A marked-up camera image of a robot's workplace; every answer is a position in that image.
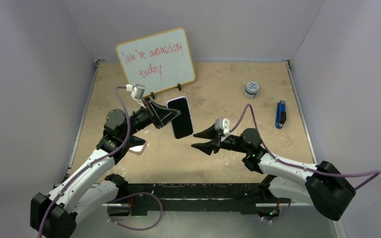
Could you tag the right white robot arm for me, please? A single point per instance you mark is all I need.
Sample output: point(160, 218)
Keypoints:
point(320, 185)

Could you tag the lavender phone case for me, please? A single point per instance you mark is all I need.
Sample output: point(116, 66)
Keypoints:
point(190, 113)

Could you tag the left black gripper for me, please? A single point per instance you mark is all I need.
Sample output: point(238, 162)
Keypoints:
point(158, 114)

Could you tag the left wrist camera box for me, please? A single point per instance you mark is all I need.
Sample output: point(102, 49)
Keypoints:
point(136, 91)

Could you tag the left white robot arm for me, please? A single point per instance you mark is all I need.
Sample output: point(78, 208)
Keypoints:
point(57, 213)

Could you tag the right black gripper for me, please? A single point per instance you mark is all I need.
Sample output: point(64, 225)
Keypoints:
point(207, 148)

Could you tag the pink cased phone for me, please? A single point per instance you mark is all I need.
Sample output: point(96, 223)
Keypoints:
point(137, 144)

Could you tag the white dry-erase board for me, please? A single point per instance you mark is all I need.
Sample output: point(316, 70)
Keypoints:
point(159, 61)

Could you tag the black aluminium base frame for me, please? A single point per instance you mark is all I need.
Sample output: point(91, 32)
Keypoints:
point(245, 198)

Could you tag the small white blue jar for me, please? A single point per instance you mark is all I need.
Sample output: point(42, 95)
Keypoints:
point(251, 90)

